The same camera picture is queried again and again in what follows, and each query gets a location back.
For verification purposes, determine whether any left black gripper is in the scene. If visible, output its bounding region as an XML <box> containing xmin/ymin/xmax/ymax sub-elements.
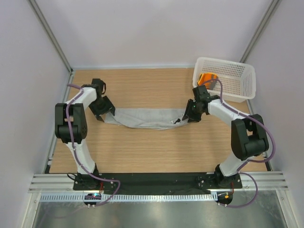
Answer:
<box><xmin>89</xmin><ymin>96</ymin><xmax>115</xmax><ymax>121</ymax></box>

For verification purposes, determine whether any orange grey giraffe towel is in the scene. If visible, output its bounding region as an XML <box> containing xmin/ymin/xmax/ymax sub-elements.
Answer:
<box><xmin>197</xmin><ymin>73</ymin><xmax>218</xmax><ymax>90</ymax></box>

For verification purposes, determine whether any grey cloth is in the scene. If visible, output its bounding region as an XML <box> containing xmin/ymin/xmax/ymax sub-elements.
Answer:
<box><xmin>104</xmin><ymin>108</ymin><xmax>188</xmax><ymax>130</ymax></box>

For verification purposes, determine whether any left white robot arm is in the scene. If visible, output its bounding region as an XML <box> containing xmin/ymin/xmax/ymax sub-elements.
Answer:
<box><xmin>55</xmin><ymin>78</ymin><xmax>115</xmax><ymax>190</ymax></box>

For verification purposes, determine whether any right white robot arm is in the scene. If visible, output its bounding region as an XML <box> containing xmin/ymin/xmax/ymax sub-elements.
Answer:
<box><xmin>182</xmin><ymin>85</ymin><xmax>269</xmax><ymax>188</ymax></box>

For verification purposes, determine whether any white perforated plastic basket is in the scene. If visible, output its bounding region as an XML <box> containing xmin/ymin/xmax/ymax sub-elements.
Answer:
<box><xmin>192</xmin><ymin>57</ymin><xmax>256</xmax><ymax>103</ymax></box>

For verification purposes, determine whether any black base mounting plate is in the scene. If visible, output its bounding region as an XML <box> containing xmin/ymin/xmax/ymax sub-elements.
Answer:
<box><xmin>73</xmin><ymin>172</ymin><xmax>242</xmax><ymax>195</ymax></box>

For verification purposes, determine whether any left aluminium frame post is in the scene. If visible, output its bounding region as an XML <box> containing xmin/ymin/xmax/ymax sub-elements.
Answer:
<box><xmin>28</xmin><ymin>0</ymin><xmax>73</xmax><ymax>74</ymax></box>

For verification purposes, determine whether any aluminium frame post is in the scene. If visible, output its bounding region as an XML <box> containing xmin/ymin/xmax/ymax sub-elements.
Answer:
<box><xmin>240</xmin><ymin>0</ymin><xmax>282</xmax><ymax>63</ymax></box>
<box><xmin>28</xmin><ymin>0</ymin><xmax>73</xmax><ymax>74</ymax></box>

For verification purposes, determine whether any aluminium rail front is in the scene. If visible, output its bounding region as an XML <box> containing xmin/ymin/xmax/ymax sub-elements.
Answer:
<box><xmin>28</xmin><ymin>171</ymin><xmax>288</xmax><ymax>193</ymax></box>

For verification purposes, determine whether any white slotted cable duct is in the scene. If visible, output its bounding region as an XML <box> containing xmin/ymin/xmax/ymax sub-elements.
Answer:
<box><xmin>39</xmin><ymin>192</ymin><xmax>218</xmax><ymax>203</ymax></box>

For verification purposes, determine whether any right aluminium frame post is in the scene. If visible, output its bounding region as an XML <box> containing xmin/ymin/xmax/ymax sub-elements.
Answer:
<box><xmin>240</xmin><ymin>0</ymin><xmax>282</xmax><ymax>63</ymax></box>

